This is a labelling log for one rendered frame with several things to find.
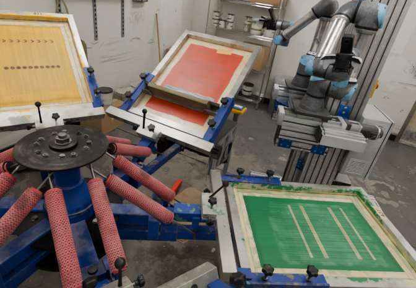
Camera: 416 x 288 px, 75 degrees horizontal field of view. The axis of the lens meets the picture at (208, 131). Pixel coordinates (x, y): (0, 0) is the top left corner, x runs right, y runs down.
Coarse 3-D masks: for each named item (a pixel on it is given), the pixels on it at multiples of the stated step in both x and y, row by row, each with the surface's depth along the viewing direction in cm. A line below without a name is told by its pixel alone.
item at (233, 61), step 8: (216, 56) 185; (224, 56) 184; (232, 56) 184; (240, 56) 183; (224, 64) 180; (232, 64) 179; (232, 72) 175; (224, 80) 173; (192, 88) 172; (200, 88) 171; (208, 88) 171; (216, 88) 170; (224, 88) 169; (208, 96) 167; (216, 96) 166; (176, 112) 163; (184, 112) 162; (192, 112) 162; (200, 112) 161; (184, 120) 159; (192, 120) 159; (200, 120) 158
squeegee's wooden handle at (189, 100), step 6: (150, 84) 164; (156, 90) 164; (162, 90) 160; (168, 90) 159; (174, 90) 159; (162, 96) 166; (168, 96) 162; (174, 96) 159; (180, 96) 156; (186, 96) 155; (192, 96) 155; (186, 102) 158; (192, 102) 156; (198, 102) 152; (204, 102) 151
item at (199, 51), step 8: (192, 48) 193; (200, 48) 192; (208, 48) 191; (184, 56) 189; (200, 56) 187; (208, 56) 186; (176, 64) 186; (176, 72) 182; (168, 80) 179; (176, 80) 178; (184, 80) 177; (184, 88) 173; (152, 96) 173; (152, 104) 169; (160, 104) 168; (168, 104) 167; (176, 104) 167; (168, 112) 164
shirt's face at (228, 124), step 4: (228, 120) 217; (232, 120) 218; (224, 124) 209; (228, 124) 210; (232, 124) 211; (224, 128) 203; (228, 128) 204; (220, 132) 197; (224, 132) 198; (220, 136) 192; (216, 140) 186
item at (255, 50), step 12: (192, 36) 197; (204, 36) 193; (240, 48) 185; (252, 48) 181; (168, 60) 186; (252, 60) 174; (156, 72) 179; (240, 84) 165; (228, 96) 161; (132, 108) 164; (156, 120) 157; (168, 120) 156; (192, 132) 150
